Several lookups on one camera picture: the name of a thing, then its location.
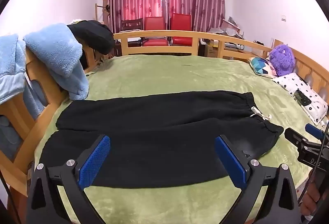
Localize dark wooden chair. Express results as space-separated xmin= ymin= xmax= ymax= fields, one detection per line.
xmin=120 ymin=18 xmax=144 ymax=47

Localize wooden bed frame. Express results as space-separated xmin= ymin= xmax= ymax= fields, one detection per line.
xmin=0 ymin=30 xmax=329 ymax=191

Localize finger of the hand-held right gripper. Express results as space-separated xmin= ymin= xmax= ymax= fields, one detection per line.
xmin=284 ymin=127 xmax=309 ymax=149
xmin=305 ymin=123 xmax=327 ymax=141

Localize person's right hand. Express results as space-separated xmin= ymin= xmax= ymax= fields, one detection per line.
xmin=299 ymin=180 xmax=329 ymax=217

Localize purple plush toy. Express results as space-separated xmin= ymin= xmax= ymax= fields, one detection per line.
xmin=268 ymin=44 xmax=296 ymax=77

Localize pile of packaging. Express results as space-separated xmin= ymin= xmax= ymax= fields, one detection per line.
xmin=207 ymin=16 xmax=246 ymax=38

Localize wooden coat rack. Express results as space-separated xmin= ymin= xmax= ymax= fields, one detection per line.
xmin=95 ymin=0 xmax=111 ymax=26

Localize white flowered pillow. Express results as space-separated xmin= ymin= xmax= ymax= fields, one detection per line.
xmin=272 ymin=72 xmax=329 ymax=126

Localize light blue fleece garment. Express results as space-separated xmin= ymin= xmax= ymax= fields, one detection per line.
xmin=0 ymin=23 xmax=90 ymax=161

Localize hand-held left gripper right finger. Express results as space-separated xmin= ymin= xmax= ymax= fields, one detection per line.
xmin=215 ymin=135 xmax=301 ymax=224

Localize black garment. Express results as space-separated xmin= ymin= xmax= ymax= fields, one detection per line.
xmin=67 ymin=20 xmax=116 ymax=55

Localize geometric patterned pillow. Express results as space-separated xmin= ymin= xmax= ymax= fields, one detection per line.
xmin=248 ymin=56 xmax=278 ymax=79

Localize black pants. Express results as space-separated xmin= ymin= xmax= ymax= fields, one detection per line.
xmin=40 ymin=90 xmax=285 ymax=190

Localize cardboard box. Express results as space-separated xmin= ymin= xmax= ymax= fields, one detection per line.
xmin=204 ymin=41 xmax=219 ymax=57

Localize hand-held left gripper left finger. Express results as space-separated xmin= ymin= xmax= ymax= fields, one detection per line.
xmin=26 ymin=134 xmax=111 ymax=224

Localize green fleece blanket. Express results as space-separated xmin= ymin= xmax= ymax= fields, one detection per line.
xmin=33 ymin=54 xmax=327 ymax=224

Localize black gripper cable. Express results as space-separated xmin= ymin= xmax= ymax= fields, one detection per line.
xmin=298 ymin=121 xmax=329 ymax=205

